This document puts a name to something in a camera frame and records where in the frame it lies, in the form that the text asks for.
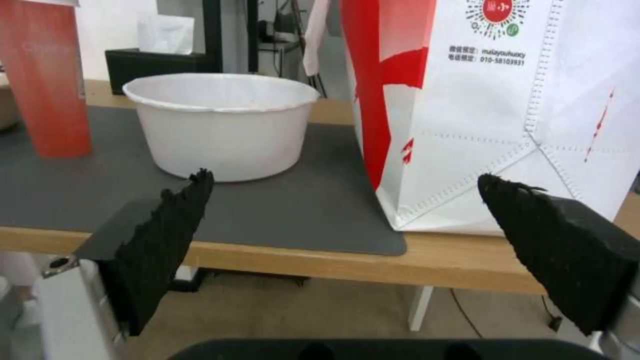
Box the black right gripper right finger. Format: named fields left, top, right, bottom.
left=477, top=173, right=640, bottom=360

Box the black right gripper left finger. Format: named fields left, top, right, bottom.
left=40, top=168, right=216, bottom=360

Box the white and red takeout bag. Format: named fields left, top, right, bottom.
left=339, top=0, right=640, bottom=238

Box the dark grey desk mat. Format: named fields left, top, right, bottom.
left=0, top=105, right=409, bottom=257

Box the white plastic bowl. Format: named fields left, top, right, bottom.
left=122, top=73, right=321, bottom=184

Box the white table leg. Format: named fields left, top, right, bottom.
left=408, top=285, right=435, bottom=332

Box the black tissue box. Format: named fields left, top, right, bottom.
left=104, top=47, right=209, bottom=97

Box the red paper cup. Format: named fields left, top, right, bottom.
left=0, top=0, right=94, bottom=158

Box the white tissue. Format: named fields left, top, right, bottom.
left=136, top=12, right=196, bottom=56

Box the black cable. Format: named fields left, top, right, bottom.
left=541, top=294, right=564, bottom=334

